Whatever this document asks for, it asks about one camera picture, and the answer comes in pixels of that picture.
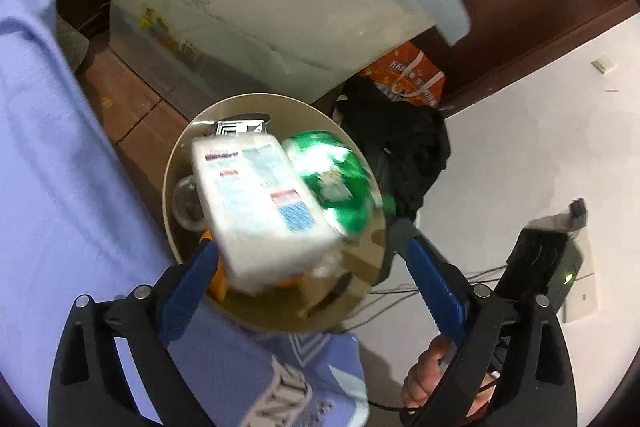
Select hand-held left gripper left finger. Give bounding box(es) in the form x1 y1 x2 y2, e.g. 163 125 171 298
47 240 221 427

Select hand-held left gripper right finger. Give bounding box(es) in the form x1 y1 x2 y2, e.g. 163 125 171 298
387 217 573 427

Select beige round bin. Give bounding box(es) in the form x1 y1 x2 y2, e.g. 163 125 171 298
162 93 389 334

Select white tissue pack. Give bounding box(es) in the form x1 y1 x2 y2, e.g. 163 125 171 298
191 134 342 296

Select crushed green drink can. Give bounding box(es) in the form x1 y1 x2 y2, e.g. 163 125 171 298
282 129 397 239

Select blue white drink carton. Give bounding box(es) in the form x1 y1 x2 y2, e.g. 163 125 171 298
215 119 267 140

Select person's right hand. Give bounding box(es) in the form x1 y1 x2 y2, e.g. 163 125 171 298
401 335 495 426

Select black cloth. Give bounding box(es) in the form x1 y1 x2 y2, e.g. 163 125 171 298
332 77 452 219

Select orange printed bag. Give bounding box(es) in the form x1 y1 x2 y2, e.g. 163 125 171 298
360 41 449 108

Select brown wooden cabinet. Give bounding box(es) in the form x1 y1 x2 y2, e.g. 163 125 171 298
434 0 637 114

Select clear plastic storage box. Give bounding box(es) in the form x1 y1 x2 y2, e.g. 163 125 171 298
107 0 442 106

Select black cable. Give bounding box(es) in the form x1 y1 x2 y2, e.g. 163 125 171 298
350 264 512 324

